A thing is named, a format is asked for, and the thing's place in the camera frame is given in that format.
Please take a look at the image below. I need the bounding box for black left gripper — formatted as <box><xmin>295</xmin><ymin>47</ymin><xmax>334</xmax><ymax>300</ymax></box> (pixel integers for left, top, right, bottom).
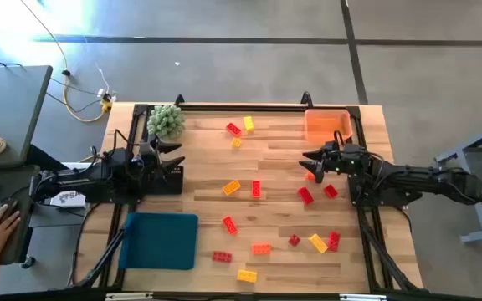
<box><xmin>138</xmin><ymin>140</ymin><xmax>187</xmax><ymax>180</ymax></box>

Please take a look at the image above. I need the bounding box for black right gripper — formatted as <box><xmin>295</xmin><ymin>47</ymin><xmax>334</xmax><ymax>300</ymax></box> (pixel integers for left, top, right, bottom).
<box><xmin>298</xmin><ymin>140</ymin><xmax>372</xmax><ymax>185</ymax></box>

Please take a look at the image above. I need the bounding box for amber toy brick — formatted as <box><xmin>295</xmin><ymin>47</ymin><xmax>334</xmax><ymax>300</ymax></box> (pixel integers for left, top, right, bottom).
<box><xmin>221</xmin><ymin>180</ymin><xmax>242</xmax><ymax>196</ymax></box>

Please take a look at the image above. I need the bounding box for black slotted basket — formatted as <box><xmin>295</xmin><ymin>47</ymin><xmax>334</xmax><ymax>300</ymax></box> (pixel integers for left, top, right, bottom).
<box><xmin>145</xmin><ymin>165</ymin><xmax>185</xmax><ymax>196</ymax></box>

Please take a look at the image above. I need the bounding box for green artificial potted plant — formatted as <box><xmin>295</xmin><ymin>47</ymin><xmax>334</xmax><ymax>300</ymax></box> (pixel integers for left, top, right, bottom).
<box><xmin>146</xmin><ymin>104</ymin><xmax>187</xmax><ymax>141</ymax></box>

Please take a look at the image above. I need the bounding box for orange translucent bin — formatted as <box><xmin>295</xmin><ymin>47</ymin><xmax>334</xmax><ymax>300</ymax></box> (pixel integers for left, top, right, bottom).
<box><xmin>303</xmin><ymin>108</ymin><xmax>354</xmax><ymax>145</ymax></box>

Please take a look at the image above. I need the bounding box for teal plastic tray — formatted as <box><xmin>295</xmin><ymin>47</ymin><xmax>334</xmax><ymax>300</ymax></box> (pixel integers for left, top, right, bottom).
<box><xmin>118</xmin><ymin>212</ymin><xmax>200</xmax><ymax>271</ymax></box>

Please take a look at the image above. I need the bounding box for white printed box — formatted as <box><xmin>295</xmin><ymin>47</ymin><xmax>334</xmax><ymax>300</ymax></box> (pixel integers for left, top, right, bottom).
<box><xmin>49</xmin><ymin>190</ymin><xmax>88</xmax><ymax>210</ymax></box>

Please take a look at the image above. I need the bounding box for black desk base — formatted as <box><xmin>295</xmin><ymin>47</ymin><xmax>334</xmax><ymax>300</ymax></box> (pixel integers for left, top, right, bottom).
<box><xmin>26</xmin><ymin>144</ymin><xmax>71</xmax><ymax>173</ymax></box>

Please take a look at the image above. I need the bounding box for black aluminium table frame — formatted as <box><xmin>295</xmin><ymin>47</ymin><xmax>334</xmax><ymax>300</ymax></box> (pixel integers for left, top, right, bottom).
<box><xmin>67</xmin><ymin>102</ymin><xmax>425</xmax><ymax>301</ymax></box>

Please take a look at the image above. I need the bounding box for black floor cable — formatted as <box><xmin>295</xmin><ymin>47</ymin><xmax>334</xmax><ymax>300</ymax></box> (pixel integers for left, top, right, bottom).
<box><xmin>44</xmin><ymin>77</ymin><xmax>105</xmax><ymax>115</ymax></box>
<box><xmin>0</xmin><ymin>53</ymin><xmax>27</xmax><ymax>70</ymax></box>

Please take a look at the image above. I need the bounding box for white floor cable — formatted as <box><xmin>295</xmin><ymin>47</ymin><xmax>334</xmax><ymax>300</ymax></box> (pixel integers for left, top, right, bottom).
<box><xmin>82</xmin><ymin>35</ymin><xmax>115</xmax><ymax>101</ymax></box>

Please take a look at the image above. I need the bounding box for yellow floor cable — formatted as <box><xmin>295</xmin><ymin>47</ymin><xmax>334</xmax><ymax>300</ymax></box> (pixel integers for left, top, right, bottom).
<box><xmin>18</xmin><ymin>0</ymin><xmax>110</xmax><ymax>124</ymax></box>

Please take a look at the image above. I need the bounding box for silver bracket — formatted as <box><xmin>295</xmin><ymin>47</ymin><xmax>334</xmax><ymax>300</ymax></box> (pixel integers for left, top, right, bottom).
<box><xmin>339</xmin><ymin>293</ymin><xmax>387</xmax><ymax>301</ymax></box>
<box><xmin>105</xmin><ymin>292</ymin><xmax>154</xmax><ymax>301</ymax></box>

